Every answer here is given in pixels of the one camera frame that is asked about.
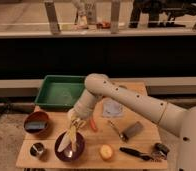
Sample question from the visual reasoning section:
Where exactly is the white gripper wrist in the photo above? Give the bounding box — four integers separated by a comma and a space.
68, 100, 97, 130

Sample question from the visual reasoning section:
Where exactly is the metal spoon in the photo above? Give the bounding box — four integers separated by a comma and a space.
107, 120, 127, 142

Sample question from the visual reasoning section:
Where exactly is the green plastic tray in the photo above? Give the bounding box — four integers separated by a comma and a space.
35, 75, 85, 110

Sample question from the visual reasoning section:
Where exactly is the brown bowl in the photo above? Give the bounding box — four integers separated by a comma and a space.
24, 111, 49, 135

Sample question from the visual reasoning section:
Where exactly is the grey sponge block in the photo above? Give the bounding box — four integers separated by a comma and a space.
123, 121, 143, 140

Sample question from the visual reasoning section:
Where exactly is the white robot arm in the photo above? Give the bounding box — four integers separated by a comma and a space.
69, 73, 196, 171

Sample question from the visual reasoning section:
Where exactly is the pale yellow banana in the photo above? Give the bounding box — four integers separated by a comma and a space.
58, 128, 77, 152

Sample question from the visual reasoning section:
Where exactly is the red chili pepper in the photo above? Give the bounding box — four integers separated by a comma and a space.
90, 119, 98, 132

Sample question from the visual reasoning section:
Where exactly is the purple bowl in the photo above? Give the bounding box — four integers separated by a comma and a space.
54, 132, 85, 162

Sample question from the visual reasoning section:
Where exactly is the small metal cup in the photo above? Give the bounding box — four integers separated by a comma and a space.
30, 142, 46, 159

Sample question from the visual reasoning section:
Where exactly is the blue sponge in bowl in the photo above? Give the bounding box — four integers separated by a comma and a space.
25, 122, 46, 131

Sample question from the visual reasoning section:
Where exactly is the dark binder clip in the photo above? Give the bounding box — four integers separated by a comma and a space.
152, 143, 170, 160

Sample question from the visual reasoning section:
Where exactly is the black handled tool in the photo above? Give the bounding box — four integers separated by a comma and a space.
119, 147, 152, 161

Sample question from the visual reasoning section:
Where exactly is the wooden table board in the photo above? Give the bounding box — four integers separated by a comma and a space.
15, 81, 168, 170

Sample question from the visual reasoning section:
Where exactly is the blue cloth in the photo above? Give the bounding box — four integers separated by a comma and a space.
102, 98, 123, 117

